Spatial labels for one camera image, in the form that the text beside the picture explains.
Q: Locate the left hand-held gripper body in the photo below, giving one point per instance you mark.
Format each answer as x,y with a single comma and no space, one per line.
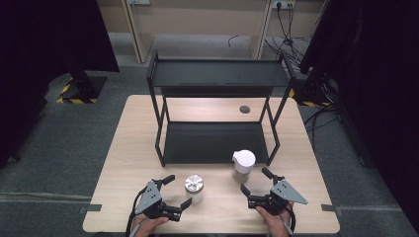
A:
150,199

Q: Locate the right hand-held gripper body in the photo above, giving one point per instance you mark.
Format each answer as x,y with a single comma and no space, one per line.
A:
286,192

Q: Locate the glass jar with silver lid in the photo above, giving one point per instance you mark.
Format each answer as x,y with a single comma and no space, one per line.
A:
194,184

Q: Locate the glass jar with white lid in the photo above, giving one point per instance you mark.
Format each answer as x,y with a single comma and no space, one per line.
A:
244,161

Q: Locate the black metal two-tier rack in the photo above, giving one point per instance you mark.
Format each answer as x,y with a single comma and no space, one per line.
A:
214,141

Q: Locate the person's left hand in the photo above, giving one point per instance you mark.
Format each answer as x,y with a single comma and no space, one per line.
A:
146,225

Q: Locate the person's right hand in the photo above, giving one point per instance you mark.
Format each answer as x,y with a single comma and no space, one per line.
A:
278,225

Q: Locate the round grey table grommet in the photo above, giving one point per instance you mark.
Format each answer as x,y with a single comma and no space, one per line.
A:
244,109

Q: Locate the black stand base striped tape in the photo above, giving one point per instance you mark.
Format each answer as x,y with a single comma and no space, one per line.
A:
82,89
309,95

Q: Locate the black curtain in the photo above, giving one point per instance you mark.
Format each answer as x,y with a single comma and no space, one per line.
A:
378,82
42,49

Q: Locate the white wall socket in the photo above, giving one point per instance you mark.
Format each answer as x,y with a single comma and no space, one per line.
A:
283,4

